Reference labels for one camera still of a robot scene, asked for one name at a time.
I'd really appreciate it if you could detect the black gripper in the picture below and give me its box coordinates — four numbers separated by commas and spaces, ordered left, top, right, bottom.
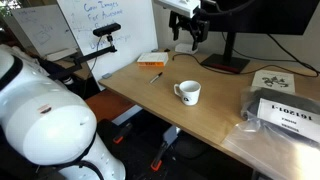
168, 9, 211, 52

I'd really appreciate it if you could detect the black pen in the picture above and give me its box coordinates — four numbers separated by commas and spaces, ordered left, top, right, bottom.
149, 71, 164, 84

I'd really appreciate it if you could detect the white mug with black logo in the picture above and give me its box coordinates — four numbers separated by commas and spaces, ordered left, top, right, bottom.
173, 80, 202, 107

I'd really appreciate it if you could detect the orange and white flat box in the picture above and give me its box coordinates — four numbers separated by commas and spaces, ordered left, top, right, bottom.
136, 51, 170, 67

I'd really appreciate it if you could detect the black monitor stand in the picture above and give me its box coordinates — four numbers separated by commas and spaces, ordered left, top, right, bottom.
200, 31, 251, 74

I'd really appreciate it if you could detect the large whiteboard with blue writing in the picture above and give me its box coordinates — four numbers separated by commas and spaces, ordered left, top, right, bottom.
55, 0, 159, 92

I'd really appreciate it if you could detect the black computer monitor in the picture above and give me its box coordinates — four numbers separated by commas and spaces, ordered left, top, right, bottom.
199, 0, 320, 36

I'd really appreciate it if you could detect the paper sheet with dragon drawing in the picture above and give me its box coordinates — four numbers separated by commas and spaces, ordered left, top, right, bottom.
251, 69, 296, 94

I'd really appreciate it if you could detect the grey table leg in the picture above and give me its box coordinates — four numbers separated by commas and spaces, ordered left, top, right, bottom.
162, 125, 182, 148

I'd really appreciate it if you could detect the black clamp with orange tip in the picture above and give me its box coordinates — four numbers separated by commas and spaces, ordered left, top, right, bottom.
112, 122, 133, 145
150, 139, 175, 173

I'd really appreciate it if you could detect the plastic bag with white label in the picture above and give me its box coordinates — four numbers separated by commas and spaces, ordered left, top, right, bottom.
240, 85, 320, 145

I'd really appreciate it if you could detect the clear empty plastic bag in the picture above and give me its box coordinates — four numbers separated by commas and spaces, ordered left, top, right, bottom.
221, 119, 320, 180

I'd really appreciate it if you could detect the small whiteboard with faint sketches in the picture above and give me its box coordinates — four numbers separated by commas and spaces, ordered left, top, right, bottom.
10, 3, 78, 58

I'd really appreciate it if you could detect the black cable on table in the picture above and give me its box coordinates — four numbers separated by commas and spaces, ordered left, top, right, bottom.
171, 52, 320, 79

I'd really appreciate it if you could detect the black exterior camera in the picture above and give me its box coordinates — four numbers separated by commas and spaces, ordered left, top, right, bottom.
92, 22, 122, 38

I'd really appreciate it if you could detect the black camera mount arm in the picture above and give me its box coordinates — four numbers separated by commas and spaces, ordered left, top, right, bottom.
49, 34, 118, 81

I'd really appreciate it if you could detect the black monitor cable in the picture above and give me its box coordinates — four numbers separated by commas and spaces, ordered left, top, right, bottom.
265, 33, 320, 75

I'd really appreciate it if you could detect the black cable on robot arm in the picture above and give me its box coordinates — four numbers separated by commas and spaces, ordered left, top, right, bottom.
0, 54, 106, 180

